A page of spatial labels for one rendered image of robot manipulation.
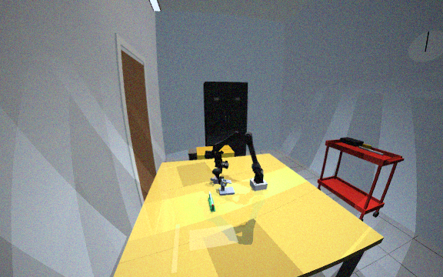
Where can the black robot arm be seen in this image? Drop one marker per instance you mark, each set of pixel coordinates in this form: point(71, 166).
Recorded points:
point(247, 136)

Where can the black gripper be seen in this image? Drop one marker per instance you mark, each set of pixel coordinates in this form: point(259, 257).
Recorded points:
point(217, 171)

